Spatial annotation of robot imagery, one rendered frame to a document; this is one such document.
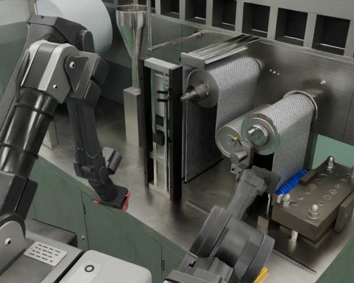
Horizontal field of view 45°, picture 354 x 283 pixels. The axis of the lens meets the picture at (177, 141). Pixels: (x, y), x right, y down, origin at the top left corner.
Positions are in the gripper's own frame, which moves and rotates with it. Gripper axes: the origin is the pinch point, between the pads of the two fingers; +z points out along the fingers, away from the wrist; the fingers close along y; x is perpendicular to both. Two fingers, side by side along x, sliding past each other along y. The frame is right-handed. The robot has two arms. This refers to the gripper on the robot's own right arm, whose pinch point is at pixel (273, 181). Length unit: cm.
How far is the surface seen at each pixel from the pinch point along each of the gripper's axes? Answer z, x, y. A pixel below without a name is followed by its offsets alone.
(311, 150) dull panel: 28.0, 13.9, -1.4
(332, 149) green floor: 246, 17, -60
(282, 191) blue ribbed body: 3.5, -2.4, 2.9
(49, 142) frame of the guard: -13, -25, -103
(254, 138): -11.3, 11.5, -6.8
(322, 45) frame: 14, 51, -7
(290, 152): 3.7, 11.0, 0.3
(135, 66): -3, 21, -77
